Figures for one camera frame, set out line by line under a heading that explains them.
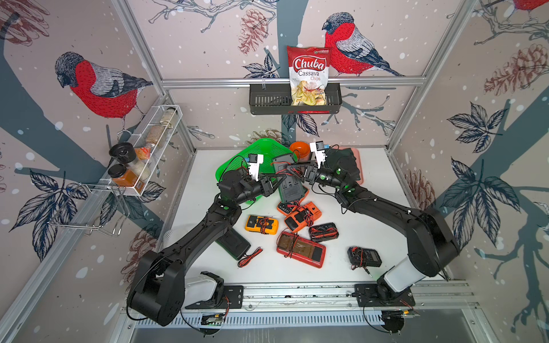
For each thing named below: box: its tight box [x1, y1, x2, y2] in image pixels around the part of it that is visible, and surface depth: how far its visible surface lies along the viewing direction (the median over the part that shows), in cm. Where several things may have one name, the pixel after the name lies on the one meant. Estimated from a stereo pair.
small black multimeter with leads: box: [308, 222, 340, 243], surface depth 87 cm
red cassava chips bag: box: [286, 45, 332, 107], surface depth 85 cm
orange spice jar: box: [107, 163, 138, 187], surface depth 62 cm
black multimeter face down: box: [272, 153, 308, 203], surface depth 74 cm
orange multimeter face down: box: [283, 201, 323, 233], surface depth 90 cm
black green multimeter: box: [215, 226, 251, 261], surface depth 85 cm
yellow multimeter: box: [244, 215, 279, 236], surface depth 90 cm
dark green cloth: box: [324, 147, 368, 191], surface depth 115 cm
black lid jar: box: [108, 142, 137, 164], surface depth 63 cm
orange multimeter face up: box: [276, 197, 310, 216], surface depth 94 cm
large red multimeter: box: [275, 231, 327, 268], surface depth 83 cm
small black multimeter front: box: [346, 246, 383, 268], surface depth 80 cm
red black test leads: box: [237, 246, 264, 269], surface depth 83 cm
